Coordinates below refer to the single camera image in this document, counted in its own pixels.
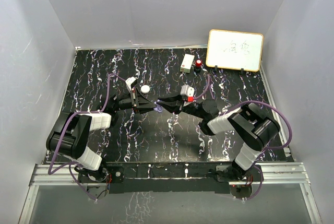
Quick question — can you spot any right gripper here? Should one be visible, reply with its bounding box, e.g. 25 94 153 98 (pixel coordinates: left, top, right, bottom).
157 91 206 119

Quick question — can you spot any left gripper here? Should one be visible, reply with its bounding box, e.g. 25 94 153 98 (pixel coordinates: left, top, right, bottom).
113 88 158 115

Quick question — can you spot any white earbud charging case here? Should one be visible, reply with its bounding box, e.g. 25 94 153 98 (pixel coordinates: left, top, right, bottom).
140 85 150 94

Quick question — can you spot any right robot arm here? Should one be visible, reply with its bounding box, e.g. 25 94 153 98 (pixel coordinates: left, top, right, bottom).
157 95 280 181

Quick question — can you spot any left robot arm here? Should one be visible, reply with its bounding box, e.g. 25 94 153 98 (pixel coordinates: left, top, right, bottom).
46 88 157 182

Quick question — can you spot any white green box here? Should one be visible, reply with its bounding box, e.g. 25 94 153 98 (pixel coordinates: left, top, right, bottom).
180 54 195 73

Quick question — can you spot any red emergency stop button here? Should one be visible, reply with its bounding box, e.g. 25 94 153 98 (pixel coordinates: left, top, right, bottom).
194 60 202 73

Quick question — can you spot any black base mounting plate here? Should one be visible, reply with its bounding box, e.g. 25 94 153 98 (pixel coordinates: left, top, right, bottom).
76 162 264 194

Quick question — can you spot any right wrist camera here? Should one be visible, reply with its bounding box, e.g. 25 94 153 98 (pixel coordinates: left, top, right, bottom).
180 85 195 102

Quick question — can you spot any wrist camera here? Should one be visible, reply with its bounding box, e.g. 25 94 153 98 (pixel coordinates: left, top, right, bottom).
125 77 137 92
180 85 195 102

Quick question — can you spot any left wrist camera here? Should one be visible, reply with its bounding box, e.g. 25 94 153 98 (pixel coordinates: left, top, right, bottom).
125 77 137 92

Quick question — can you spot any white whiteboard yellow frame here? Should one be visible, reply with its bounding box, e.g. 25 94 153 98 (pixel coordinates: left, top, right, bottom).
206 29 264 72

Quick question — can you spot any aluminium frame rail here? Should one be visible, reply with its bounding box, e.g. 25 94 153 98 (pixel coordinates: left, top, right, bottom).
18 162 322 223

